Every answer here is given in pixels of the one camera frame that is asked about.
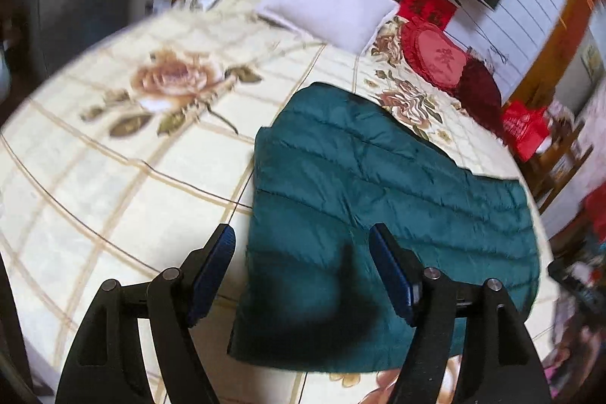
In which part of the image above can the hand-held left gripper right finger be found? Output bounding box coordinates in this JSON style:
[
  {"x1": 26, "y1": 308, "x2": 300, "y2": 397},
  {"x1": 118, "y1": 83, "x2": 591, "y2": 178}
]
[{"x1": 368, "y1": 223, "x2": 552, "y2": 404}]

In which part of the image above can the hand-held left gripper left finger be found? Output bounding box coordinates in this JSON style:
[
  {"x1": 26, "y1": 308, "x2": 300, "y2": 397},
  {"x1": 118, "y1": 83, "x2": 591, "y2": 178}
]
[{"x1": 54, "y1": 223, "x2": 236, "y2": 404}]

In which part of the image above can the dark green down jacket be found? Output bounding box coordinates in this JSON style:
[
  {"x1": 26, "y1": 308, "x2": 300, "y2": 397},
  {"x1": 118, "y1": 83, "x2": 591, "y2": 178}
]
[{"x1": 227, "y1": 82, "x2": 543, "y2": 374}]

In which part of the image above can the red cloth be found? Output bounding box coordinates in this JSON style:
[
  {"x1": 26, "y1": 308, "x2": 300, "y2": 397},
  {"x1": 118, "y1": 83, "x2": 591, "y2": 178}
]
[{"x1": 580, "y1": 181, "x2": 606, "y2": 239}]

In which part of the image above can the wooden chair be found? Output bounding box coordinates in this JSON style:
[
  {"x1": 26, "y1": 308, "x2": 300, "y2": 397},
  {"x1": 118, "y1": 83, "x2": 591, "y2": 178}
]
[{"x1": 525, "y1": 120, "x2": 595, "y2": 215}]

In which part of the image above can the bed with floral bedspread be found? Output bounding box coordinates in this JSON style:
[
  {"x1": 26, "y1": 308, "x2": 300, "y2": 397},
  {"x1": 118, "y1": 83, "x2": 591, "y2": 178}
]
[{"x1": 0, "y1": 0, "x2": 564, "y2": 404}]

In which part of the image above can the red gift bag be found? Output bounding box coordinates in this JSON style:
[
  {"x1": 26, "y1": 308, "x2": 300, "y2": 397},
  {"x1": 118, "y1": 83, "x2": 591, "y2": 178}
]
[{"x1": 501, "y1": 100, "x2": 552, "y2": 163}]

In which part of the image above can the dark red cushion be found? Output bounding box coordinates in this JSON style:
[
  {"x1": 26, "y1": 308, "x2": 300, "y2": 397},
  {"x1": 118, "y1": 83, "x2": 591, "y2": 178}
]
[{"x1": 455, "y1": 54, "x2": 505, "y2": 135}]

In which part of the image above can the red heart-shaped cushion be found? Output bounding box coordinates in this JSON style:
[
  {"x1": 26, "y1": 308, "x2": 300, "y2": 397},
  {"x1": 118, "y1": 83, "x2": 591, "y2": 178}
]
[{"x1": 400, "y1": 17, "x2": 472, "y2": 90}]

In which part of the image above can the white pillow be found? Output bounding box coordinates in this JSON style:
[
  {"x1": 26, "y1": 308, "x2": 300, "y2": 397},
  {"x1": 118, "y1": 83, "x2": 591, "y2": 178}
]
[{"x1": 255, "y1": 0, "x2": 401, "y2": 53}]

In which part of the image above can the wall picture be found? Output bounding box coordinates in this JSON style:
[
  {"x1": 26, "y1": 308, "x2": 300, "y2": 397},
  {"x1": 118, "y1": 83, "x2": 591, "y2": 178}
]
[{"x1": 580, "y1": 44, "x2": 606, "y2": 80}]

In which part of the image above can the wooden door frame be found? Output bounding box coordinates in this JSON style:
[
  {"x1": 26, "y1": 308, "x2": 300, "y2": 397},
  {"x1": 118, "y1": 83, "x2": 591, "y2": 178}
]
[{"x1": 509, "y1": 0, "x2": 602, "y2": 111}]

